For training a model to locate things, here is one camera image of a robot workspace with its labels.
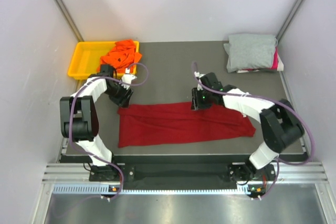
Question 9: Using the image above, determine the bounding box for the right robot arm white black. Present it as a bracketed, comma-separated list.
[191, 71, 305, 180]

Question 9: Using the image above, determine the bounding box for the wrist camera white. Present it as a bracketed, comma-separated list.
[194, 71, 205, 79]
[121, 68, 137, 90]

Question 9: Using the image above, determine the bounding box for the dark red t shirt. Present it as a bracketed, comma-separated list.
[118, 102, 256, 148]

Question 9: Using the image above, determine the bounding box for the purple cable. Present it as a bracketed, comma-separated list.
[68, 62, 149, 201]
[191, 61, 316, 201]

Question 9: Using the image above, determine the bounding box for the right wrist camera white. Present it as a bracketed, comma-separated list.
[194, 71, 205, 79]

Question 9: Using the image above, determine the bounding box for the orange t shirt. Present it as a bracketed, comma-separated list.
[97, 39, 142, 73]

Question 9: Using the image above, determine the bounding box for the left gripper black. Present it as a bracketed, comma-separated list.
[104, 80, 133, 109]

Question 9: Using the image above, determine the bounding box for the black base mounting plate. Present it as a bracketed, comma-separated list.
[88, 163, 260, 183]

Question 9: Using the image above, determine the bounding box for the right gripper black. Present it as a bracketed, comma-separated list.
[191, 87, 213, 111]

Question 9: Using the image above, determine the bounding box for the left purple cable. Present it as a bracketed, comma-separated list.
[68, 62, 149, 201]

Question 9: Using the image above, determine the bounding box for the yellow plastic bin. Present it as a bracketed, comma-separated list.
[68, 41, 137, 80]

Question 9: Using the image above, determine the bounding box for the folded pink white t shirt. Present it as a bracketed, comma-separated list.
[236, 48, 284, 73]

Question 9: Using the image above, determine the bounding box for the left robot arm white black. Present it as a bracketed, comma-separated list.
[60, 65, 136, 180]

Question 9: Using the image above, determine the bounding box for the aluminium frame rail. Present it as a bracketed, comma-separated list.
[43, 162, 328, 184]

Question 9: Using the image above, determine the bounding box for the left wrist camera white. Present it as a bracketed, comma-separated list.
[121, 68, 137, 90]

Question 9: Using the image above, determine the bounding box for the grey slotted cable duct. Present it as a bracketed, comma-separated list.
[52, 184, 251, 195]

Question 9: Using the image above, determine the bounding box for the folded grey t shirt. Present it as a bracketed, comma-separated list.
[223, 34, 277, 72]

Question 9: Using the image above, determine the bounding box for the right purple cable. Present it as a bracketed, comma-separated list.
[191, 61, 316, 201]

